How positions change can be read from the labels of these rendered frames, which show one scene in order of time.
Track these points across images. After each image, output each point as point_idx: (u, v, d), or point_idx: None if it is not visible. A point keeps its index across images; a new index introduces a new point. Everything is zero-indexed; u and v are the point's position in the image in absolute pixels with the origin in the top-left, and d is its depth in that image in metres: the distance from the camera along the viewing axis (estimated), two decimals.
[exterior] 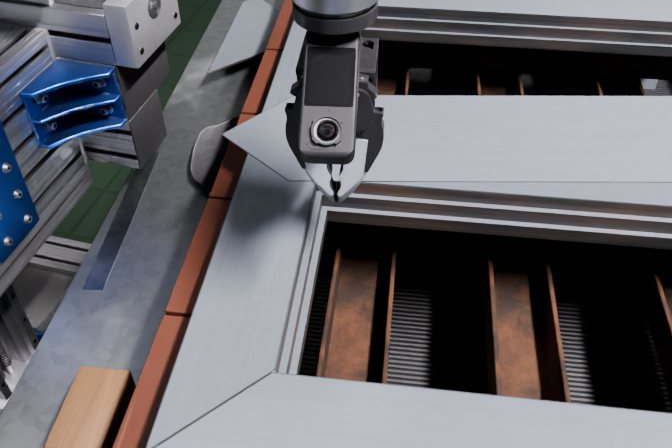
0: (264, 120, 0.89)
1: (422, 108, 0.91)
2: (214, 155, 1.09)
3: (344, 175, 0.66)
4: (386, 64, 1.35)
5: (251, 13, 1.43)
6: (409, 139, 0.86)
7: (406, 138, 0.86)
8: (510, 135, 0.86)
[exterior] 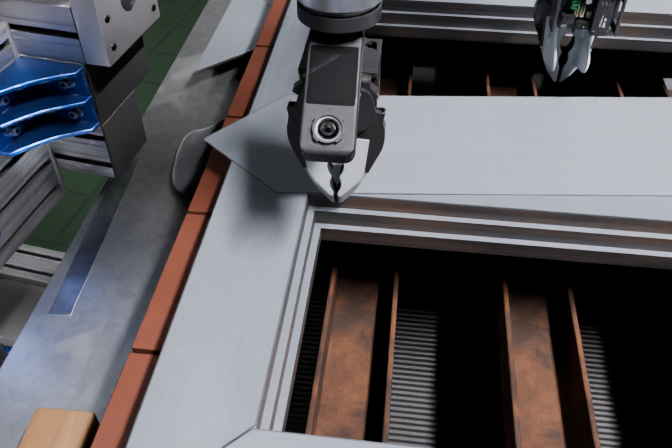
0: (251, 123, 0.79)
1: (428, 110, 0.81)
2: (198, 162, 0.99)
3: (344, 175, 0.66)
4: (387, 63, 1.25)
5: (242, 7, 1.33)
6: (413, 145, 0.76)
7: (411, 145, 0.76)
8: (528, 141, 0.77)
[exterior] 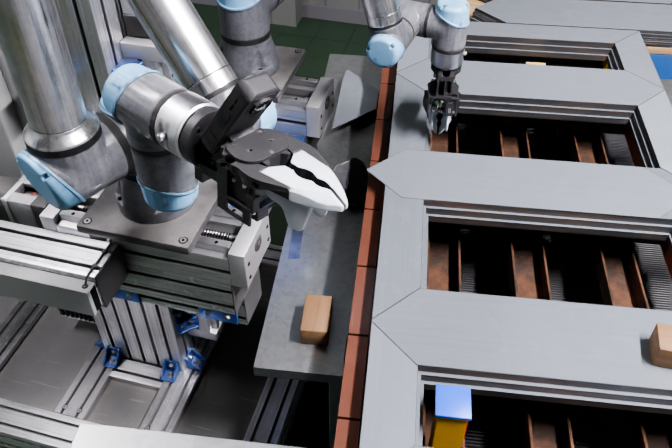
0: (388, 163, 1.66)
1: (474, 162, 1.66)
2: (346, 182, 1.85)
3: (318, 174, 0.71)
4: (440, 121, 2.11)
5: (350, 85, 2.19)
6: (465, 179, 1.61)
7: (464, 179, 1.61)
8: (520, 181, 1.61)
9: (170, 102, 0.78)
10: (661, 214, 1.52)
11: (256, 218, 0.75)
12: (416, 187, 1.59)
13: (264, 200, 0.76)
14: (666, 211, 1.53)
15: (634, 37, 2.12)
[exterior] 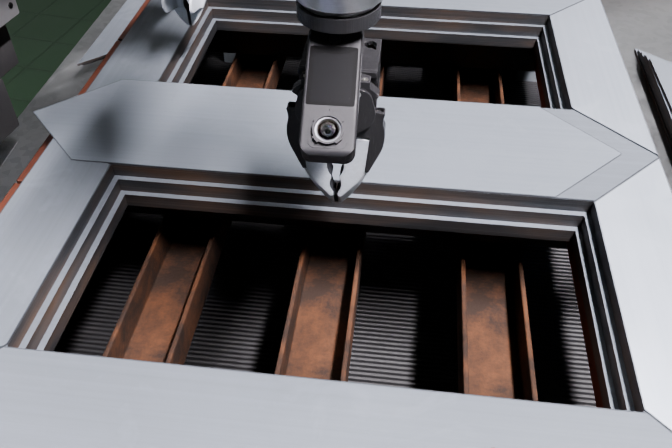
0: (79, 101, 0.91)
1: (237, 99, 0.92)
2: None
3: (344, 175, 0.66)
4: (262, 57, 1.36)
5: (135, 6, 1.44)
6: (207, 128, 0.87)
7: (205, 128, 0.87)
8: None
9: None
10: (560, 189, 0.78)
11: None
12: (108, 142, 0.85)
13: None
14: (571, 183, 0.79)
15: None
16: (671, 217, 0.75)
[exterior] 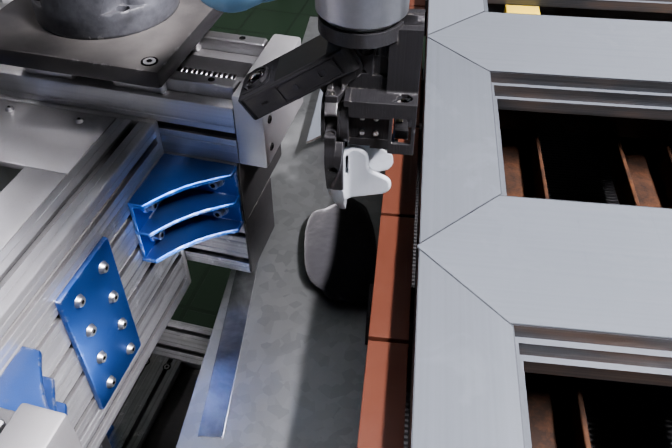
0: (465, 230, 0.73)
1: (660, 226, 0.73)
2: (331, 251, 0.93)
3: None
4: None
5: None
6: (652, 272, 0.68)
7: (649, 271, 0.69)
8: None
9: None
10: None
11: None
12: (540, 294, 0.66)
13: None
14: None
15: None
16: None
